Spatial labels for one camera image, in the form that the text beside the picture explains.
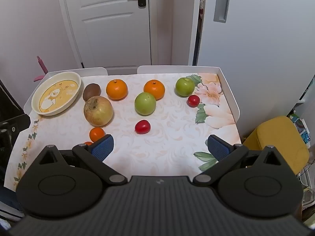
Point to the black furniture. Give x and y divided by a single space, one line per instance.
12 127

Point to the yellow stool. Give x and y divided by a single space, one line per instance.
275 142

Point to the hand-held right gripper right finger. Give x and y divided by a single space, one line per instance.
217 148

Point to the white refrigerator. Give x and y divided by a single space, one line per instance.
265 41

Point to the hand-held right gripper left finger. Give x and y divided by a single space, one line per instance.
103 148

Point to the large yellowish apple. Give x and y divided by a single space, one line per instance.
98 111

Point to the yellow cartoon duck plate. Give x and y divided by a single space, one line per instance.
56 95

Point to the orange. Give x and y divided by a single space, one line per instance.
117 89
154 90

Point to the small tangerine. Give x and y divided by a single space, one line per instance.
96 133
88 143

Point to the brown kiwi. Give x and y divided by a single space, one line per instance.
91 91

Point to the red cherry tomato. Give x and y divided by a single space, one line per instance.
142 127
193 101

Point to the colourful printed box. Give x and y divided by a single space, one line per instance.
301 127

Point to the white panelled door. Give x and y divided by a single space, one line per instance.
108 29

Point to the green apple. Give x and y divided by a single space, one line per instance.
145 103
185 86

